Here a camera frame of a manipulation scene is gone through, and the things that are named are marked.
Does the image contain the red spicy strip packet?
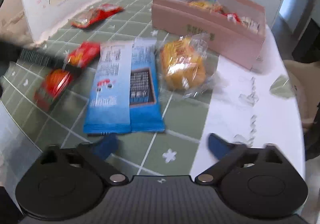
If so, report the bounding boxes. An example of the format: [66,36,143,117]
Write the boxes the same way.
[34,42,100,111]

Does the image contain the red clear printed snack packet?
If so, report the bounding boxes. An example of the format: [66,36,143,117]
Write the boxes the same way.
[223,13,241,24]

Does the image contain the blue snack bag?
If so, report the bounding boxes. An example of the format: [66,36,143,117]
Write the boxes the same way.
[83,38,165,135]

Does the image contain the pink cardboard box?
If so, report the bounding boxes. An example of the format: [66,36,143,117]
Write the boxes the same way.
[151,0,266,70]

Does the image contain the clear biscuit roll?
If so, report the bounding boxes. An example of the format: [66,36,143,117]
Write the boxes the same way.
[240,16,260,34]

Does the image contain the dark red snack packet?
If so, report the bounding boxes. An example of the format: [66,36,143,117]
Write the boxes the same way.
[70,3,124,29]

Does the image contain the yellow bread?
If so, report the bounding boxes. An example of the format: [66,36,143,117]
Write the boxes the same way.
[157,33,216,98]

